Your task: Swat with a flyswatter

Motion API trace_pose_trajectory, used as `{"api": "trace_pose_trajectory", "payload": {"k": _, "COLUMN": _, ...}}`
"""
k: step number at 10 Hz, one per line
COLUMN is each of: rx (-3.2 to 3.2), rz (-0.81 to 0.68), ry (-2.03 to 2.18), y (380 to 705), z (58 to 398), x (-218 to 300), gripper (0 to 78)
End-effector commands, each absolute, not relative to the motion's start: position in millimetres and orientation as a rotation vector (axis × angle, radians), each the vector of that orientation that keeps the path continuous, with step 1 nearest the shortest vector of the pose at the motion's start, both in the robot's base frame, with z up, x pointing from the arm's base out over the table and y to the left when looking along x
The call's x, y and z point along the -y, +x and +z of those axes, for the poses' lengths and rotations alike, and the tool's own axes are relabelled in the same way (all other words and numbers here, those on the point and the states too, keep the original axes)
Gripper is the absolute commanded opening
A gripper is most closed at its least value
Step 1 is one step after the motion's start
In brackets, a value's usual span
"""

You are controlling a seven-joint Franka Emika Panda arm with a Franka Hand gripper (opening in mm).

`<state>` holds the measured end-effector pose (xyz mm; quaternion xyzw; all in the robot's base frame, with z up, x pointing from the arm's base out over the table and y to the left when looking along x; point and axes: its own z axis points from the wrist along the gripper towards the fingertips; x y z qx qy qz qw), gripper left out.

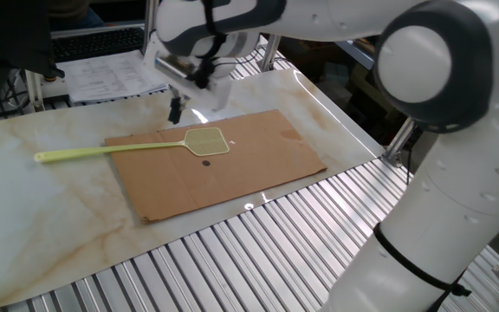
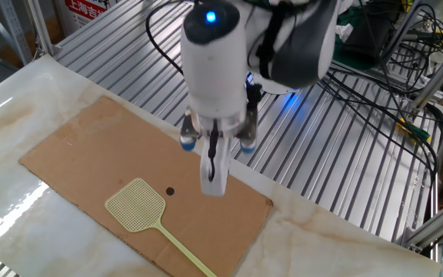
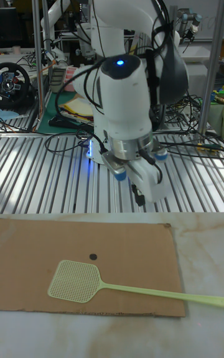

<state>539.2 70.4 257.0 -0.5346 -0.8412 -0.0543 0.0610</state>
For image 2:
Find black box device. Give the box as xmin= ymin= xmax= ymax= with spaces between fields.
xmin=344 ymin=13 xmax=394 ymax=58

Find brown cardboard sheet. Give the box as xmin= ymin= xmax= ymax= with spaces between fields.
xmin=18 ymin=95 xmax=275 ymax=277

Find aluminium frame rail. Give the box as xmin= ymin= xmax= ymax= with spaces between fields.
xmin=400 ymin=194 xmax=443 ymax=251

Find dark green mat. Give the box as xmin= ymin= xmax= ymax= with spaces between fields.
xmin=332 ymin=0 xmax=398 ymax=71

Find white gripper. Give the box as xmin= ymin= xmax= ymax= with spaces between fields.
xmin=199 ymin=134 xmax=233 ymax=197

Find black cable bundle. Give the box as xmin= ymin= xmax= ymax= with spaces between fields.
xmin=319 ymin=0 xmax=443 ymax=185

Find yellow and green connector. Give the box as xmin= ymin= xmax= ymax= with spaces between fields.
xmin=395 ymin=117 xmax=433 ymax=144

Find silver wrist mount blue ends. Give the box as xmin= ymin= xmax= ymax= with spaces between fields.
xmin=178 ymin=109 xmax=259 ymax=155

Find yellow-green plastic flyswatter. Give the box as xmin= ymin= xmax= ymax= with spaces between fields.
xmin=104 ymin=177 xmax=218 ymax=277

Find marble pattern board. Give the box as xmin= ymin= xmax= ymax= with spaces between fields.
xmin=0 ymin=53 xmax=441 ymax=277

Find crumpled white paper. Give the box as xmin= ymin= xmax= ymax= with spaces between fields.
xmin=335 ymin=22 xmax=355 ymax=42

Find black gripper connector cable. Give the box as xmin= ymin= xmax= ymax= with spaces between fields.
xmin=207 ymin=118 xmax=219 ymax=182

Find red and white sign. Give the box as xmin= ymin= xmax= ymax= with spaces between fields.
xmin=64 ymin=0 xmax=111 ymax=31

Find grey perforated post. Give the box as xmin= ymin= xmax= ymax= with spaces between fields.
xmin=0 ymin=0 xmax=34 ymax=65

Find aluminium frame post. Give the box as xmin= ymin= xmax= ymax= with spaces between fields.
xmin=408 ymin=36 xmax=443 ymax=112
xmin=25 ymin=0 xmax=56 ymax=58

